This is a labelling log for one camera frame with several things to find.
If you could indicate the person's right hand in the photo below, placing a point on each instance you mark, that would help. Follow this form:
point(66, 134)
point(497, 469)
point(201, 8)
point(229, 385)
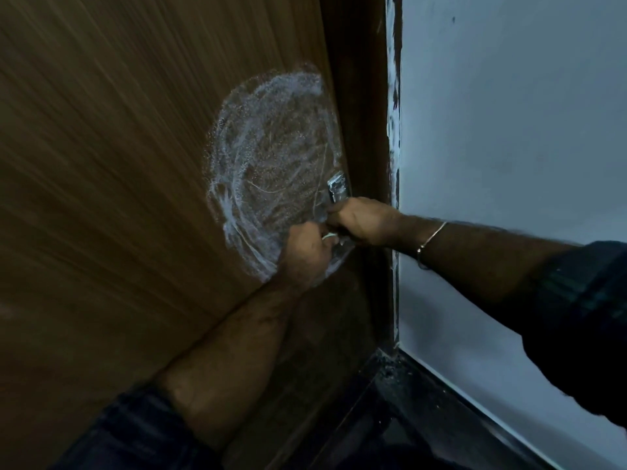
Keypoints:
point(372, 222)

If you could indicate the person's left hand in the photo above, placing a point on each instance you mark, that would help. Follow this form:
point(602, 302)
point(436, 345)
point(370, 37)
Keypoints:
point(303, 259)

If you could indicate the person's right fingers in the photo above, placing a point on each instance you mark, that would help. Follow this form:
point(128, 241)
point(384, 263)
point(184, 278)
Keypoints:
point(343, 222)

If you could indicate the person's left fingers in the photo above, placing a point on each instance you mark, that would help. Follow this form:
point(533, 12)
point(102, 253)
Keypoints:
point(313, 237)

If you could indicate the person's right forearm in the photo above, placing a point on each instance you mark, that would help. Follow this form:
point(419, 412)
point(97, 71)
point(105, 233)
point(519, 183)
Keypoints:
point(480, 269)

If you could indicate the person's left forearm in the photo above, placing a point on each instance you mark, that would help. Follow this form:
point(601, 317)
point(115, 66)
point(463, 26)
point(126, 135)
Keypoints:
point(230, 357)

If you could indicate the brown wooden door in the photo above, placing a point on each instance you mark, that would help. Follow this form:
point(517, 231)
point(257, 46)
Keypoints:
point(107, 190)

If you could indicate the black baseboard strip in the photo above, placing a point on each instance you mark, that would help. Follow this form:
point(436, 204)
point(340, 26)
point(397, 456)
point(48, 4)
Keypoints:
point(455, 411)

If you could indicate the dark plaid shirt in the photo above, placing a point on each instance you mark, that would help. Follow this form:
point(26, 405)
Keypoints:
point(583, 318)

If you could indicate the dark brown door frame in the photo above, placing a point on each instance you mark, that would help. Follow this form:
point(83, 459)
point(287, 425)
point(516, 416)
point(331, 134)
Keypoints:
point(365, 117)

